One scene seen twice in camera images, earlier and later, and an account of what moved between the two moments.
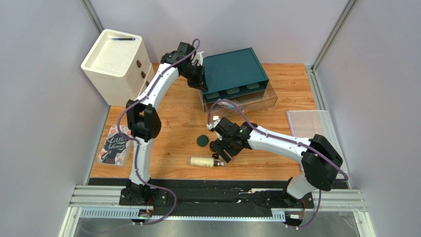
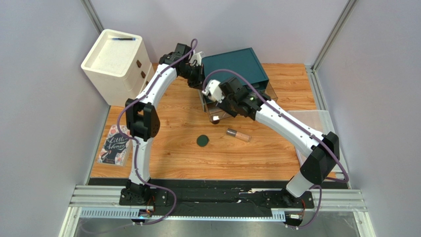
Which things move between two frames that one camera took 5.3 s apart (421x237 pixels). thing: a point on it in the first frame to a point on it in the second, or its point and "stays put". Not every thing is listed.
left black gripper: [202, 87] stays put
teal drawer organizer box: [232, 74] stays put
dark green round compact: [202, 140] stays put
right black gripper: [223, 148] to [222, 103]
